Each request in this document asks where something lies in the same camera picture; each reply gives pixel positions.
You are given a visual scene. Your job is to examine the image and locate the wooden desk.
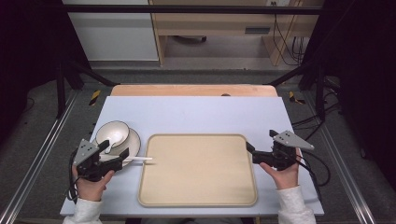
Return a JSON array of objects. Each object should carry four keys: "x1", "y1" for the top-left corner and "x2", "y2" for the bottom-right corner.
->
[{"x1": 148, "y1": 0, "x2": 325, "y2": 67}]

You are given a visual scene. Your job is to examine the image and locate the black metal stand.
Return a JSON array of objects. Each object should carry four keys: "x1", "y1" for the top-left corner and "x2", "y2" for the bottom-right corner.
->
[
  {"x1": 55, "y1": 58, "x2": 121, "y2": 119},
  {"x1": 266, "y1": 58, "x2": 329, "y2": 123}
]

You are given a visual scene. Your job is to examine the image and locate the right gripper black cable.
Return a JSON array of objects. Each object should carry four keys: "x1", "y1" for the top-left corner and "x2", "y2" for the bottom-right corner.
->
[{"x1": 294, "y1": 149, "x2": 332, "y2": 202}]

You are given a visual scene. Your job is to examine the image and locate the black floor cables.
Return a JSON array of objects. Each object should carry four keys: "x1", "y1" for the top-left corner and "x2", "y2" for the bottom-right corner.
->
[{"x1": 290, "y1": 77, "x2": 344, "y2": 142}]

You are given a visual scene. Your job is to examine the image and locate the white ceramic spoon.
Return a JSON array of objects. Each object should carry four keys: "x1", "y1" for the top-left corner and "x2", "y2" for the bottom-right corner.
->
[{"x1": 104, "y1": 137, "x2": 121, "y2": 155}]

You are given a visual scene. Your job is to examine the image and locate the black curtain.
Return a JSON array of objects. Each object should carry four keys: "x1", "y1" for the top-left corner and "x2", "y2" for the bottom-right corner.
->
[
  {"x1": 302, "y1": 0, "x2": 396, "y2": 190},
  {"x1": 0, "y1": 0, "x2": 92, "y2": 143}
]

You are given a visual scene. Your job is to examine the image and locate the beige rectangular tray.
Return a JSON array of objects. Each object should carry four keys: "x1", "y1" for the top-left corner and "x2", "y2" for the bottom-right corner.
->
[{"x1": 136, "y1": 133, "x2": 259, "y2": 208}]

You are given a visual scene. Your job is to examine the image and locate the aluminium floor rail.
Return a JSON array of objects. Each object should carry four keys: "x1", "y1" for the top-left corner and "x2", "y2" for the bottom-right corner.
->
[
  {"x1": 305, "y1": 92, "x2": 378, "y2": 224},
  {"x1": 0, "y1": 89, "x2": 80, "y2": 224}
]

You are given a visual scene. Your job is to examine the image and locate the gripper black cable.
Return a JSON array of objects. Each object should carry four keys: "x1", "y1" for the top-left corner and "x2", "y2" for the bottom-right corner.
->
[
  {"x1": 65, "y1": 148, "x2": 81, "y2": 205},
  {"x1": 294, "y1": 149, "x2": 332, "y2": 202}
]

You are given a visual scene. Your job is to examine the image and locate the black hanging cables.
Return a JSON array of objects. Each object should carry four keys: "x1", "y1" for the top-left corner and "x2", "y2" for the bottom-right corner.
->
[{"x1": 271, "y1": 1, "x2": 308, "y2": 67}]

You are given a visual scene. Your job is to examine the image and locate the white chopstick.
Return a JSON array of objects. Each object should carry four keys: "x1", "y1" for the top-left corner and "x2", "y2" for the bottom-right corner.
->
[{"x1": 98, "y1": 154, "x2": 154, "y2": 163}]

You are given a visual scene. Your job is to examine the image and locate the person's right hand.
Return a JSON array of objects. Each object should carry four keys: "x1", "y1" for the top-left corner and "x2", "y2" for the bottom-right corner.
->
[{"x1": 259, "y1": 148, "x2": 304, "y2": 191}]

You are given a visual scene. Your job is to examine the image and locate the yellow black tape piece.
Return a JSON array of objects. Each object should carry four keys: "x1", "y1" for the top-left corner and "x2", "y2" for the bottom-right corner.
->
[
  {"x1": 287, "y1": 90, "x2": 306, "y2": 105},
  {"x1": 89, "y1": 89, "x2": 103, "y2": 107}
]

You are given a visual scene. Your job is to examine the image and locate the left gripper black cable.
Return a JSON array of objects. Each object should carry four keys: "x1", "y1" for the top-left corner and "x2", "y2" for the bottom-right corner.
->
[{"x1": 65, "y1": 148, "x2": 81, "y2": 205}]

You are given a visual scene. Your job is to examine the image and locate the person's left hand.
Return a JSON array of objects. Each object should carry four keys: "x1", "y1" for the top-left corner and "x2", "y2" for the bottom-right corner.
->
[{"x1": 71, "y1": 164, "x2": 117, "y2": 203}]

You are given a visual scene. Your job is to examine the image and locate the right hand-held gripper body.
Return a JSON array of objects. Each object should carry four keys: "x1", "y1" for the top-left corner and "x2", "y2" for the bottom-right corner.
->
[{"x1": 271, "y1": 130, "x2": 316, "y2": 172}]

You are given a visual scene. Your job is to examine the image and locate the white bowl with dark rim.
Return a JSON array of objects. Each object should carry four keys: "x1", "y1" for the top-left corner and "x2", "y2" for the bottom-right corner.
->
[{"x1": 94, "y1": 119, "x2": 132, "y2": 150}]

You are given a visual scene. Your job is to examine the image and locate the pale blue table board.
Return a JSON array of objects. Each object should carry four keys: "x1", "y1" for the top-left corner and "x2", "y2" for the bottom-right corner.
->
[{"x1": 59, "y1": 95, "x2": 325, "y2": 217}]

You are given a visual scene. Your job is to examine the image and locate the white cabinet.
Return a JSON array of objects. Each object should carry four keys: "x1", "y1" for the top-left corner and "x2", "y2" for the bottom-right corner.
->
[{"x1": 61, "y1": 0, "x2": 160, "y2": 63}]

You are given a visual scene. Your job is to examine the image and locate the black horizontal frame bar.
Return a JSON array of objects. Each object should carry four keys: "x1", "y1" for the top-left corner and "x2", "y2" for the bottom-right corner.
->
[{"x1": 61, "y1": 4, "x2": 323, "y2": 15}]

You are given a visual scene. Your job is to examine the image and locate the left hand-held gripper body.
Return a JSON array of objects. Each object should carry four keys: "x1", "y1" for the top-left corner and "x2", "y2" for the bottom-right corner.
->
[{"x1": 72, "y1": 138, "x2": 110, "y2": 183}]

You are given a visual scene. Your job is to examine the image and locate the white plate with dark rim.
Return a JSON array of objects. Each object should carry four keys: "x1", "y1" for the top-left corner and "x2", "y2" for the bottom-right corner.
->
[{"x1": 91, "y1": 127, "x2": 142, "y2": 168}]

